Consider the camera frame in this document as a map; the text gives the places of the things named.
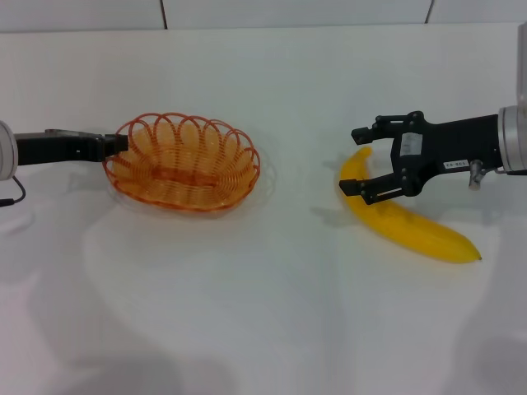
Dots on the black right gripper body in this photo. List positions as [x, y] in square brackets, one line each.
[449, 144]

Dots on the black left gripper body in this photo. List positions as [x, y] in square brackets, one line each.
[57, 148]

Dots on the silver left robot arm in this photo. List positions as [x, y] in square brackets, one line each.
[6, 152]

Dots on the yellow banana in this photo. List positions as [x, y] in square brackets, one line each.
[424, 234]

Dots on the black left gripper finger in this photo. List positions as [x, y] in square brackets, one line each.
[116, 144]

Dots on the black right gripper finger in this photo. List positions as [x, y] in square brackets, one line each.
[350, 187]
[360, 135]

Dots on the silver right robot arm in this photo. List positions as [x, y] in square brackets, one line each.
[512, 140]

